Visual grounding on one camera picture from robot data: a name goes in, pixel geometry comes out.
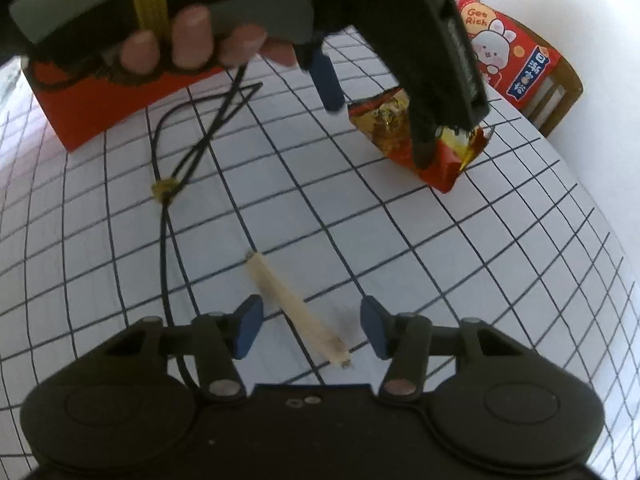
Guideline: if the red yellow chip bag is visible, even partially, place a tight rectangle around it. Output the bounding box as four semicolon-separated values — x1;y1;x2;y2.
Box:
348;87;491;193

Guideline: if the beige sausage stick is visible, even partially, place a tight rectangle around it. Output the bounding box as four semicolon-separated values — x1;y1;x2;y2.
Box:
245;252;352;368

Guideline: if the person's left hand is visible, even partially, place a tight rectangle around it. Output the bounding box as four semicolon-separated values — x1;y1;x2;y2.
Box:
101;6;296;78

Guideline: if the red rabbit cushion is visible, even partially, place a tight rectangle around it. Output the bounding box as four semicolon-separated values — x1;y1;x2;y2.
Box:
457;0;561;110

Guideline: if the checkered white tablecloth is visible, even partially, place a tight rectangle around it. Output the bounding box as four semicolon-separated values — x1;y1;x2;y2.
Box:
1;60;639;479

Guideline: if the wooden chair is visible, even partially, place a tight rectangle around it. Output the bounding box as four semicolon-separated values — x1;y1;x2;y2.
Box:
487;12;584;136

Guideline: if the red and white cardboard box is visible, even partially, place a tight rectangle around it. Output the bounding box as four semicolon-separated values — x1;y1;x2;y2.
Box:
22;58;222;153

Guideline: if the black cable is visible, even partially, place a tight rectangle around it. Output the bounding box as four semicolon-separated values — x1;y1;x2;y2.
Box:
150;58;264;391

